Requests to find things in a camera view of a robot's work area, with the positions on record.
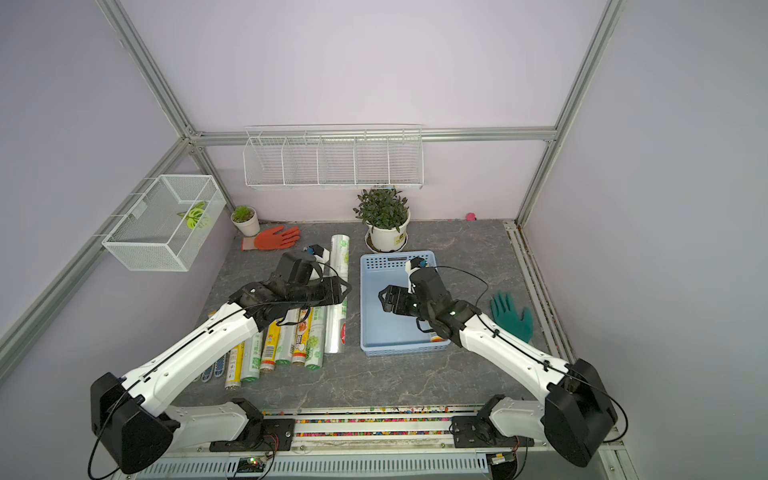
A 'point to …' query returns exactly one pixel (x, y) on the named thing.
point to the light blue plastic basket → (384, 332)
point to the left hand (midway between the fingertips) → (345, 290)
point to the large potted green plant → (387, 214)
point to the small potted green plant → (245, 218)
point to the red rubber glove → (271, 239)
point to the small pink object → (471, 216)
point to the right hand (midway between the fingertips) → (389, 294)
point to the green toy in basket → (193, 214)
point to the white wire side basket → (165, 228)
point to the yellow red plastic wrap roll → (301, 336)
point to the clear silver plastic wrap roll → (336, 320)
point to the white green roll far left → (251, 358)
